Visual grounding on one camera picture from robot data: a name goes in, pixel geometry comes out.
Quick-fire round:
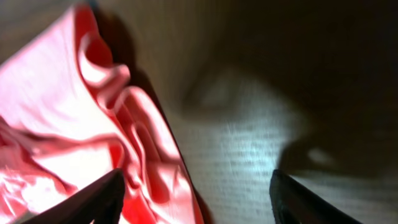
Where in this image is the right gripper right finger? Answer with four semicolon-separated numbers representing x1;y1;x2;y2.
269;169;360;224

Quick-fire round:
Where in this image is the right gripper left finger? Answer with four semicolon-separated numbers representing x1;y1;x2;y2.
24;169;125;224

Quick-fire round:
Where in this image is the pink printed shirt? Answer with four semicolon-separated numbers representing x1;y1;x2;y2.
1;4;203;223

